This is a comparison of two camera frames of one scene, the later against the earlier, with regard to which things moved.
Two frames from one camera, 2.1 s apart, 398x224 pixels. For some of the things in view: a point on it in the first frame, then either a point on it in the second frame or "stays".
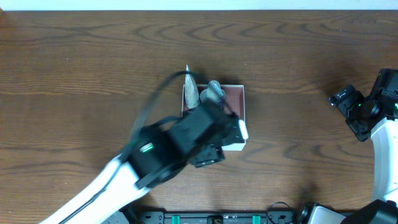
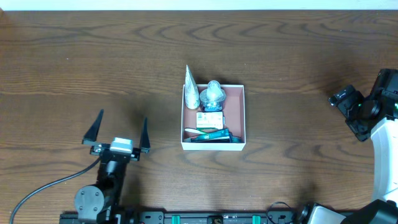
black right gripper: (344, 98) stays
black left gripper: (228, 125) → (101, 149)
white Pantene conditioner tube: (191, 94) stays
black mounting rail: (130, 216) stays
